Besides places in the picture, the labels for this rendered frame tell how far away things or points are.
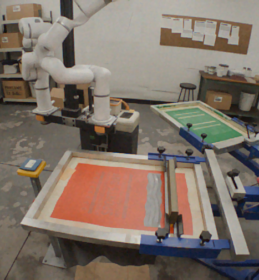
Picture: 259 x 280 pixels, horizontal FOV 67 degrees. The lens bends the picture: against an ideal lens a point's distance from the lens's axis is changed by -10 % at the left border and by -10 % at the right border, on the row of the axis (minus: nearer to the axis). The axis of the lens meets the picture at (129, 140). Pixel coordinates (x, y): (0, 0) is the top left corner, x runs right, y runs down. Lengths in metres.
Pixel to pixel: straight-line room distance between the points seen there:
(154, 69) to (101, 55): 1.15
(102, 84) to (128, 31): 3.44
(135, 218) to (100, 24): 4.16
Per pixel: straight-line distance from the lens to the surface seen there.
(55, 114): 1.47
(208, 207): 1.01
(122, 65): 4.67
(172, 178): 1.00
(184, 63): 4.64
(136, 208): 0.98
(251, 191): 1.11
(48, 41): 1.04
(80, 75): 1.12
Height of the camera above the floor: 1.69
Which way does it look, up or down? 30 degrees down
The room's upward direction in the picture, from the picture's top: 2 degrees clockwise
